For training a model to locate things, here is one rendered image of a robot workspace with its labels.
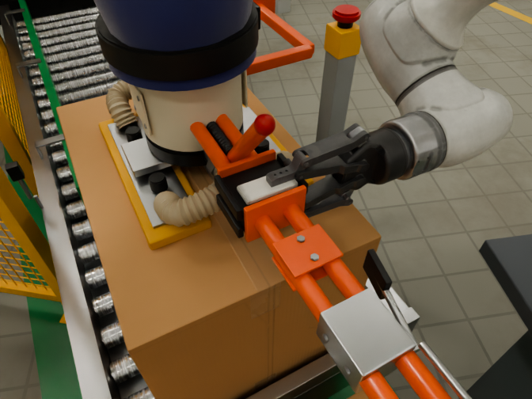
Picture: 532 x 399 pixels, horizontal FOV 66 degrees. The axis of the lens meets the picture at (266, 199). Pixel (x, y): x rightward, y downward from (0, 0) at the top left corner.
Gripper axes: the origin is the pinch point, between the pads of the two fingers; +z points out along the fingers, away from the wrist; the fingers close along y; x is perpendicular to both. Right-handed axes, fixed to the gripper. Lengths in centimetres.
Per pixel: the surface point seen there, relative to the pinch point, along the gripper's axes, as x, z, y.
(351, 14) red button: 47, -49, 3
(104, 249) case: 12.7, 20.7, 13.0
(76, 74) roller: 147, 12, 55
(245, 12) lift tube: 17.6, -6.0, -15.7
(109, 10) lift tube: 21.3, 10.0, -17.4
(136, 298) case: 2.2, 18.7, 12.9
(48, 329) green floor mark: 68, 53, 109
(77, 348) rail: 20, 34, 49
